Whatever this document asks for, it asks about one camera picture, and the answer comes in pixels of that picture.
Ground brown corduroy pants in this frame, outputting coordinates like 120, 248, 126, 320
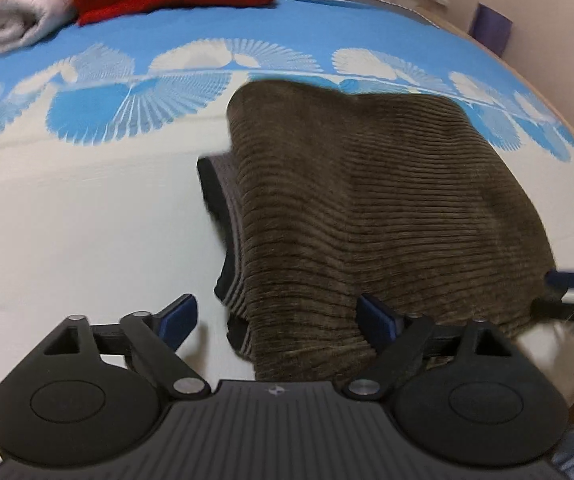
197, 77, 558, 385

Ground blue white printed bed sheet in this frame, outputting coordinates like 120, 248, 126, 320
0, 0, 574, 411

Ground purple board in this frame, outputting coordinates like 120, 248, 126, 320
469, 3, 513, 57

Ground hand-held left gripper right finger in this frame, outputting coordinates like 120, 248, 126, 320
342, 294, 516, 401

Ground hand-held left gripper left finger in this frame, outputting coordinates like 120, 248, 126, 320
41, 294, 212, 401

